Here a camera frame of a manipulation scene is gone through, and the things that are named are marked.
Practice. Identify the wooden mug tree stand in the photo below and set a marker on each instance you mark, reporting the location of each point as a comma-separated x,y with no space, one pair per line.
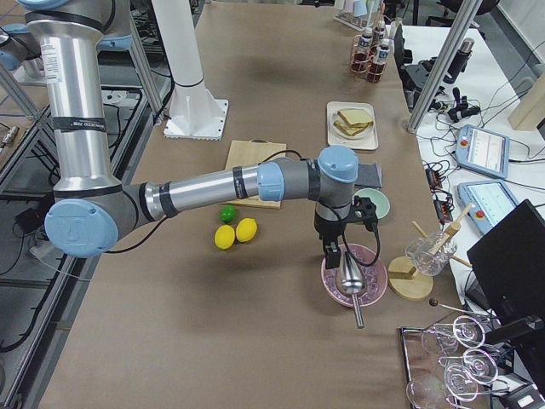
405,280

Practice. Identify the grey folded cloth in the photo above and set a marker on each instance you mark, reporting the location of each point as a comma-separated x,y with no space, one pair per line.
369,175

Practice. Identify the mint green bowl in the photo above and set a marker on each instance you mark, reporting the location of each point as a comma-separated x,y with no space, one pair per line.
378,198

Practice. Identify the metal scoop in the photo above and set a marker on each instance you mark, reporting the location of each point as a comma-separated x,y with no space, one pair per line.
350,282

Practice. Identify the aluminium frame post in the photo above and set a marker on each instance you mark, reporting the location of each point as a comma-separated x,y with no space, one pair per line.
461,23

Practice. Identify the wine glass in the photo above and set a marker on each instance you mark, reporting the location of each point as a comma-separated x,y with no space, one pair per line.
446,338
450,389
481,364

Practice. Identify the bread slice sandwich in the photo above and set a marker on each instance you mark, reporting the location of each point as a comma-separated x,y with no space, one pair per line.
352,121

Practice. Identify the white wire cup rack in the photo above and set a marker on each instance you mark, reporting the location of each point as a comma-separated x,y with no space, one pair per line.
358,14

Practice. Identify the black monitor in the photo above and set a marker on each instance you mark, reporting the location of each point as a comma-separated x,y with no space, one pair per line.
508,262

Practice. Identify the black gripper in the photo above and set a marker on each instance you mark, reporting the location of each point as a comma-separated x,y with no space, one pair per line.
327,229

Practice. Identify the wooden cutting board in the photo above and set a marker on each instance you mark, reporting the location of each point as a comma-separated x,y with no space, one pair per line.
251,153

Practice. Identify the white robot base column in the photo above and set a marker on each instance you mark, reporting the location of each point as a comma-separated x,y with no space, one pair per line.
194,113

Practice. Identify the cream serving tray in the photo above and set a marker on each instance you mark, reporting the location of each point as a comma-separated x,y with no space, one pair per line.
352,125

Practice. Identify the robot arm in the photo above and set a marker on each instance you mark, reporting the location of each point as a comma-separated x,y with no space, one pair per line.
95,205

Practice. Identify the copper wire bottle rack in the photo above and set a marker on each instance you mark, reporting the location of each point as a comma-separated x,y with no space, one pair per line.
368,60

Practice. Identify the tea bottle middle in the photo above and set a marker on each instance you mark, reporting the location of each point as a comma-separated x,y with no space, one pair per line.
379,61

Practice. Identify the yellow lemon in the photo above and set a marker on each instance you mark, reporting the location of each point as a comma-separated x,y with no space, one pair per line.
224,237
246,230

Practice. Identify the white plate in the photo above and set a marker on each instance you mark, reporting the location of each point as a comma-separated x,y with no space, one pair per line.
353,125

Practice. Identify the green lime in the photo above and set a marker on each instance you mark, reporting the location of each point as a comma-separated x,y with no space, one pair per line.
228,213

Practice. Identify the tea bottle front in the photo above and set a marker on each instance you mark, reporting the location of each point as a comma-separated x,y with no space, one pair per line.
363,48

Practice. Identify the glass mug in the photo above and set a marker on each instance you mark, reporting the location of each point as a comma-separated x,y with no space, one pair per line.
427,256

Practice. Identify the blue teach pendant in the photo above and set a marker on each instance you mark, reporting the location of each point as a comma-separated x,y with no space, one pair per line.
492,200
483,151

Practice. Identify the dark tea bottle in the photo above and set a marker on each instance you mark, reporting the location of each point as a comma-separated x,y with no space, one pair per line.
378,32

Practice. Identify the metal glass tray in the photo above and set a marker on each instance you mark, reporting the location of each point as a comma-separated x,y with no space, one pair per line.
418,362

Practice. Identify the black thermos flask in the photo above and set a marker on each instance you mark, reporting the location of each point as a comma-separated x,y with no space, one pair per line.
459,61

